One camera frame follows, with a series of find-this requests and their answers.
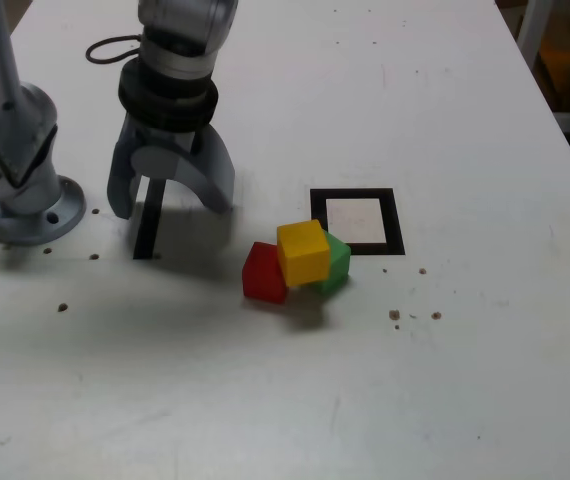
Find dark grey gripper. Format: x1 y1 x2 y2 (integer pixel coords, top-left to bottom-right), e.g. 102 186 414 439
106 115 237 220

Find red cube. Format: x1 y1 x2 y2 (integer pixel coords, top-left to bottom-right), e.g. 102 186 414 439
242 241 289 305

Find yellow cube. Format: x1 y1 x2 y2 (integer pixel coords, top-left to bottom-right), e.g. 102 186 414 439
276 218 331 288

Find green cube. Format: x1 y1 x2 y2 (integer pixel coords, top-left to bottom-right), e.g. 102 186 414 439
309 231 352 295

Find black tape square outline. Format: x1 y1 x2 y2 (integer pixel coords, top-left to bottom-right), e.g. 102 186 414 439
309 187 406 257

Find black tape strip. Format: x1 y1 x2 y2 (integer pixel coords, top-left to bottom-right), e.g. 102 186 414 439
133 175 166 261

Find black looped cable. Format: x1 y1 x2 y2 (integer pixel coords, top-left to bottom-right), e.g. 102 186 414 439
85 33 146 65

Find white metal frame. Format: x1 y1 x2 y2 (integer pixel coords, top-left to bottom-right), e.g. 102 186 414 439
516 0 570 136

